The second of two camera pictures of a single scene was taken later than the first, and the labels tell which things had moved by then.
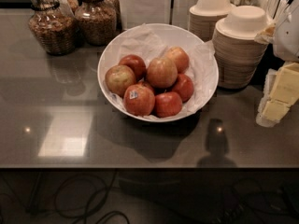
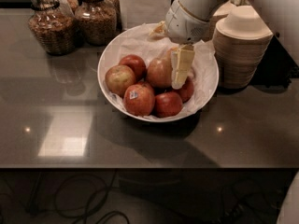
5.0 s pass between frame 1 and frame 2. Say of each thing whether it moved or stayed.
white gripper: moved
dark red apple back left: stayed
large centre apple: stayed
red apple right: stayed
